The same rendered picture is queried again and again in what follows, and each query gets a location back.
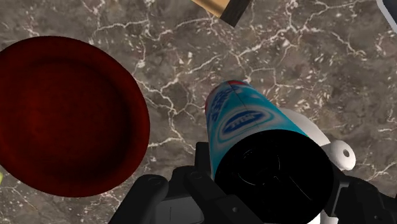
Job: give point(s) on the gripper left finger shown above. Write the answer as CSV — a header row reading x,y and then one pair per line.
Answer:
x,y
198,180

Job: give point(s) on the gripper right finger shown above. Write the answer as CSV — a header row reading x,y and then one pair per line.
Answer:
x,y
363,201

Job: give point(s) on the blue printed can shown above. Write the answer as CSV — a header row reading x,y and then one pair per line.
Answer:
x,y
248,124

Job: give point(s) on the white tool with round hole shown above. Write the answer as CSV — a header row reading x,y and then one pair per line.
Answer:
x,y
336,152

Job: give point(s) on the dark red round plate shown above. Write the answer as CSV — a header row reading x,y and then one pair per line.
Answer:
x,y
68,118

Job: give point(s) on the gold and black box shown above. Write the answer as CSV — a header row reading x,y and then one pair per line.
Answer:
x,y
225,7

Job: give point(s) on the dark tablet with white rim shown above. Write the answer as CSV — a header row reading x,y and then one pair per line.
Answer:
x,y
389,11

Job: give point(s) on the yellow green object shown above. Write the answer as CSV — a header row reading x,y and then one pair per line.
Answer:
x,y
1,177

